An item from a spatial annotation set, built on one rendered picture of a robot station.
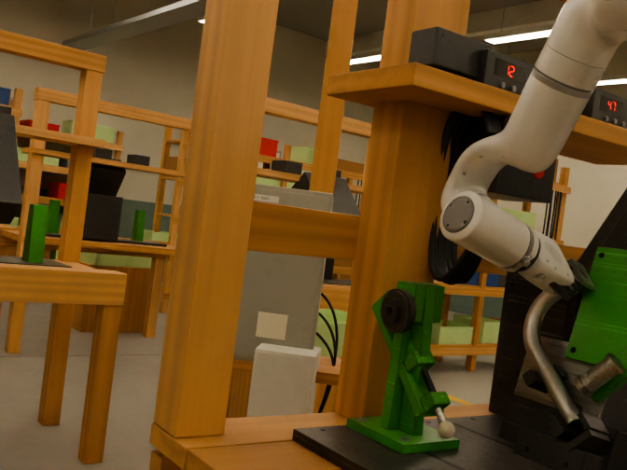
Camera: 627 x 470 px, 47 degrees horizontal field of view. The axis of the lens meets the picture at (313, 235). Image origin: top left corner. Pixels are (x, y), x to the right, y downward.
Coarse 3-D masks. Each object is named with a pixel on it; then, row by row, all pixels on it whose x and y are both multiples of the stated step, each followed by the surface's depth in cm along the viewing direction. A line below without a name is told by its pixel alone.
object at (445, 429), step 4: (436, 408) 119; (440, 408) 119; (436, 412) 119; (440, 412) 119; (440, 416) 119; (444, 416) 119; (440, 420) 118; (444, 420) 118; (440, 424) 117; (444, 424) 117; (448, 424) 117; (452, 424) 117; (440, 428) 117; (444, 428) 117; (448, 428) 117; (452, 428) 117; (440, 432) 117; (444, 432) 117; (448, 432) 116; (452, 432) 117; (444, 436) 117; (448, 436) 117
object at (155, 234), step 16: (176, 144) 875; (272, 144) 919; (160, 160) 873; (176, 160) 846; (304, 160) 953; (160, 176) 869; (352, 176) 990; (160, 192) 870; (176, 192) 835; (160, 208) 871; (176, 208) 837; (176, 224) 839; (160, 240) 834; (336, 272) 988; (160, 288) 852; (160, 304) 839
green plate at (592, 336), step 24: (600, 264) 130; (624, 264) 127; (600, 288) 128; (624, 288) 125; (600, 312) 127; (624, 312) 123; (576, 336) 129; (600, 336) 125; (624, 336) 122; (576, 360) 128; (600, 360) 124
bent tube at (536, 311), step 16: (576, 272) 129; (592, 288) 129; (544, 304) 133; (528, 320) 133; (528, 336) 132; (528, 352) 131; (544, 352) 130; (544, 368) 127; (544, 384) 127; (560, 384) 125; (560, 400) 123; (576, 416) 120
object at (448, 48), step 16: (416, 32) 135; (432, 32) 132; (448, 32) 132; (416, 48) 135; (432, 48) 131; (448, 48) 133; (464, 48) 135; (480, 48) 137; (432, 64) 131; (448, 64) 133; (464, 64) 135
